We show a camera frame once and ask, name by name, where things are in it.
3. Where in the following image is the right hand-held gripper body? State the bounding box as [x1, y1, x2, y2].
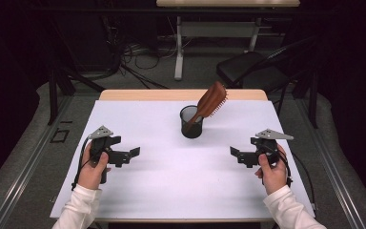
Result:
[238, 128, 295, 169]

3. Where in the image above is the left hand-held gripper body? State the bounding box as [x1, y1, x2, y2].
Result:
[89, 125, 132, 185]

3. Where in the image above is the black mesh cup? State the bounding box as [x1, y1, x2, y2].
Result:
[179, 105, 205, 139]

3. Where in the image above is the wooden hairbrush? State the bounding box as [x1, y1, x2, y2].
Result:
[184, 80, 229, 133]

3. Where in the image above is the person's left hand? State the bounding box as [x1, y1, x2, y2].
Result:
[76, 141, 112, 191]

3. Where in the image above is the person's right hand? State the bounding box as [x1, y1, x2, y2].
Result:
[254, 144, 289, 196]

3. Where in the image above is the wooden table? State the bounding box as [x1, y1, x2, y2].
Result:
[56, 89, 275, 223]

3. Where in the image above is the white board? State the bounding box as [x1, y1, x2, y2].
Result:
[50, 99, 316, 221]

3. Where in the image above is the black metal stand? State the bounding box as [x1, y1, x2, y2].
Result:
[46, 15, 107, 127]

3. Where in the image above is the black folding chair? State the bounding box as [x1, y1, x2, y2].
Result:
[216, 35, 319, 129]

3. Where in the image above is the white-legged desk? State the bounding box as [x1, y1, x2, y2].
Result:
[155, 0, 301, 81]

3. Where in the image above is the right hand-held gripper black cable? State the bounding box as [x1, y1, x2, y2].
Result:
[277, 147, 294, 189]

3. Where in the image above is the hand-held gripper black cable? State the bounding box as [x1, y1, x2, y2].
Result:
[277, 147, 294, 189]
[71, 136, 93, 192]

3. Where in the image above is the left hand-held gripper black cable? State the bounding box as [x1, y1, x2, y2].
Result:
[71, 136, 93, 192]

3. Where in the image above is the metal floor rail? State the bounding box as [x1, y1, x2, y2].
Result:
[295, 98, 366, 229]
[0, 94, 74, 229]

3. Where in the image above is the bundle of black cables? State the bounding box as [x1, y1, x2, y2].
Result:
[101, 15, 180, 90]

